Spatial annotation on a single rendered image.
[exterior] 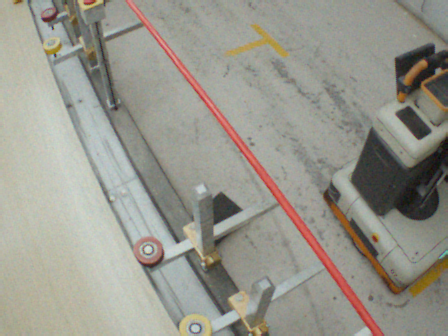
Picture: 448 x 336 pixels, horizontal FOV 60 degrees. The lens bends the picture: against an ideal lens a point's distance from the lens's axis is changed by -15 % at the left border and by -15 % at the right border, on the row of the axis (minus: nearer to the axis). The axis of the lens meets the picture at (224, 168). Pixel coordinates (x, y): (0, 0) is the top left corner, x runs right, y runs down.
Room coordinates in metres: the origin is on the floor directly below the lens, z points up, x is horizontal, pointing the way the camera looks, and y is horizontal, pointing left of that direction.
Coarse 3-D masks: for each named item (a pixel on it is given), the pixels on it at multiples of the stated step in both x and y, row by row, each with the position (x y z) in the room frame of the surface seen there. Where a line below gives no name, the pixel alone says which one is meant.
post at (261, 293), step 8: (264, 280) 0.29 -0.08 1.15; (256, 288) 0.27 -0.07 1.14; (264, 288) 0.27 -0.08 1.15; (272, 288) 0.27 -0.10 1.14; (256, 296) 0.27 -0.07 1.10; (264, 296) 0.26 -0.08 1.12; (272, 296) 0.27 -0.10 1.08; (248, 304) 0.28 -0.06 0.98; (256, 304) 0.26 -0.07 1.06; (264, 304) 0.26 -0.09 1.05; (248, 312) 0.28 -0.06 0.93; (256, 312) 0.25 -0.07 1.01; (264, 312) 0.27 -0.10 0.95; (248, 320) 0.27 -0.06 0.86; (256, 320) 0.26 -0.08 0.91
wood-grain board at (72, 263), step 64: (0, 0) 1.73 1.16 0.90; (0, 64) 1.22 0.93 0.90; (0, 128) 0.87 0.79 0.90; (64, 128) 0.86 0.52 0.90; (0, 192) 0.61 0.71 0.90; (64, 192) 0.62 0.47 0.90; (0, 256) 0.39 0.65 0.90; (64, 256) 0.42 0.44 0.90; (128, 256) 0.43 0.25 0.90; (0, 320) 0.20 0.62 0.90; (64, 320) 0.23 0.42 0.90; (128, 320) 0.25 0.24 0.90
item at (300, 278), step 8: (312, 264) 0.44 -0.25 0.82; (320, 264) 0.44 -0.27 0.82; (304, 272) 0.42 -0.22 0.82; (312, 272) 0.42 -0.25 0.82; (320, 272) 0.42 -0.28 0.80; (288, 280) 0.40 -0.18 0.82; (296, 280) 0.39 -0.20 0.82; (304, 280) 0.39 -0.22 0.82; (280, 288) 0.37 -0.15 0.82; (288, 288) 0.37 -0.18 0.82; (280, 296) 0.35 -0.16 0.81; (232, 312) 0.30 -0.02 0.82; (216, 320) 0.28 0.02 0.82; (224, 320) 0.28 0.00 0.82; (232, 320) 0.28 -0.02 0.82; (216, 328) 0.26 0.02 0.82; (224, 328) 0.26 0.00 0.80
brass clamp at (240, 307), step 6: (240, 294) 0.35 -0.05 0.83; (246, 294) 0.35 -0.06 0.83; (234, 300) 0.34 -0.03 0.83; (246, 300) 0.34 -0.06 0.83; (234, 306) 0.32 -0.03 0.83; (240, 306) 0.32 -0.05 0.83; (246, 306) 0.32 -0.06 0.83; (240, 312) 0.30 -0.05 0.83; (240, 318) 0.29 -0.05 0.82; (246, 324) 0.27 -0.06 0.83; (258, 324) 0.26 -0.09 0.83; (264, 324) 0.27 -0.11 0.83; (246, 330) 0.26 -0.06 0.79; (252, 330) 0.25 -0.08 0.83; (258, 330) 0.25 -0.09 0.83; (264, 330) 0.25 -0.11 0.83
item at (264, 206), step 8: (264, 200) 0.65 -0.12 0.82; (272, 200) 0.65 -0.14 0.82; (248, 208) 0.62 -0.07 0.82; (256, 208) 0.62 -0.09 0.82; (264, 208) 0.62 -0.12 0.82; (272, 208) 0.64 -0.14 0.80; (240, 216) 0.60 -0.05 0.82; (248, 216) 0.60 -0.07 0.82; (256, 216) 0.61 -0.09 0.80; (216, 224) 0.57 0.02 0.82; (224, 224) 0.57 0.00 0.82; (232, 224) 0.57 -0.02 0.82; (240, 224) 0.58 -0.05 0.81; (216, 232) 0.55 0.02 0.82; (224, 232) 0.55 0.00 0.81; (176, 248) 0.49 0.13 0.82; (184, 248) 0.50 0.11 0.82; (192, 248) 0.50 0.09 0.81; (168, 256) 0.47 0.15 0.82; (176, 256) 0.47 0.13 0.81; (160, 264) 0.44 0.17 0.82
